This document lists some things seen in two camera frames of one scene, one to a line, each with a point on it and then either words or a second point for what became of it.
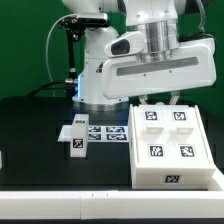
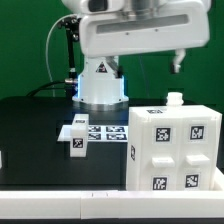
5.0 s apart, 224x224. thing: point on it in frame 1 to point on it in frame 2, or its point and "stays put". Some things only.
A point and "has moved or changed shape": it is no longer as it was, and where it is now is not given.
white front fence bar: (112, 204) stays put
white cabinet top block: (79, 136) stays put
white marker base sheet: (98, 133) stays put
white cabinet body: (168, 148) has moved or changed shape
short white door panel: (187, 140) to (198, 141)
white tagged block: (150, 128) to (161, 156)
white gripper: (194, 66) to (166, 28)
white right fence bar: (218, 177) stays put
